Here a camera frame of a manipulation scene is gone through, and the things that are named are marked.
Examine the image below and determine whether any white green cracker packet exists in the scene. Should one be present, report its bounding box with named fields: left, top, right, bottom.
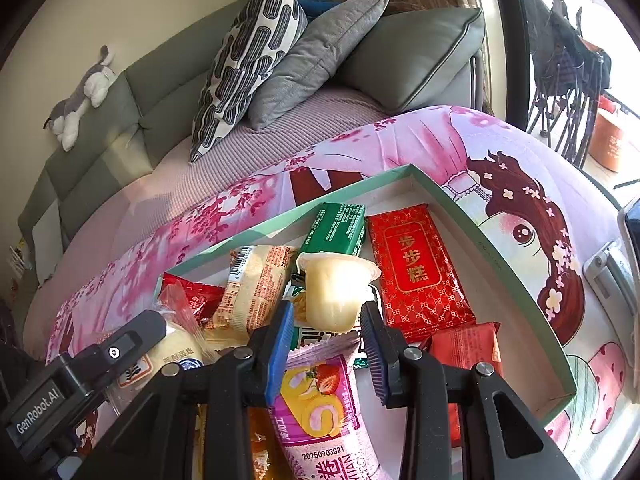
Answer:
left=286, top=288, right=364, bottom=354

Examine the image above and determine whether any large red gold snack packet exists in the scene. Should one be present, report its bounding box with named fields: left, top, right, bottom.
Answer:
left=367, top=204, right=476, bottom=344

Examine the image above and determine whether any pink swiss roll packet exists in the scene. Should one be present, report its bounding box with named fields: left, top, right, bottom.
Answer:
left=269, top=330, right=388, bottom=480

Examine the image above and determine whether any clear round bun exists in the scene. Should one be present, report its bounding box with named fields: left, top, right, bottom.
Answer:
left=106, top=304, right=219, bottom=415

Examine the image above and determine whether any yellow jelly cup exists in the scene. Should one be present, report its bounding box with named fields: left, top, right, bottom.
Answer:
left=296, top=252, right=382, bottom=333

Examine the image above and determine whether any orange cream bread packet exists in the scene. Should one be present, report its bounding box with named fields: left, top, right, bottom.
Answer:
left=204, top=245, right=296, bottom=348

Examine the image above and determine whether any dark red snack packet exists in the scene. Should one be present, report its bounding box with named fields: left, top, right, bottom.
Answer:
left=424, top=320, right=504, bottom=449

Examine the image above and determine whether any small red candy packet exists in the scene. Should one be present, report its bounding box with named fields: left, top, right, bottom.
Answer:
left=160, top=272, right=224, bottom=327

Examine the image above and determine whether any yellow orange snack packet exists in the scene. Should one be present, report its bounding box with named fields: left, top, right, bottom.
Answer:
left=191, top=404, right=294, bottom=480

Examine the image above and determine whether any dark green snack packet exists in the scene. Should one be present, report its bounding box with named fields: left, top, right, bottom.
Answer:
left=299, top=203, right=366, bottom=256

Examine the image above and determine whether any shallow teal-rimmed white box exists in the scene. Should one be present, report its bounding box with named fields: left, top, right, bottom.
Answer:
left=152, top=162, right=580, bottom=480

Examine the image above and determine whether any light grey small pillow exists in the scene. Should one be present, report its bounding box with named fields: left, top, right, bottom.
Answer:
left=32, top=200, right=63, bottom=285

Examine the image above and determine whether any pink sofa cover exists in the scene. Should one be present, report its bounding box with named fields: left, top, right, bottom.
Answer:
left=23, top=88, right=386, bottom=360

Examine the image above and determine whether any pink cartoon print blanket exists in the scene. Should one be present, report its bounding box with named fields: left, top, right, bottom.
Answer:
left=47, top=105, right=639, bottom=479

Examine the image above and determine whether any grey white plush cat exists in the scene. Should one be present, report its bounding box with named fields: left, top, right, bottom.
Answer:
left=43, top=44, right=117, bottom=152

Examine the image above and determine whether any grey sofa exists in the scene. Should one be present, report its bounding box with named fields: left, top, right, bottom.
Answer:
left=16, top=0, right=487, bottom=256

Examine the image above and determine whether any grey cushion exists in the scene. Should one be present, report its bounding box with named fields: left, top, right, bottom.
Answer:
left=247, top=0, right=390, bottom=130

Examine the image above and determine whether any black white patterned pillow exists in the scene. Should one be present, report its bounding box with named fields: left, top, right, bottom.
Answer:
left=190, top=0, right=307, bottom=162

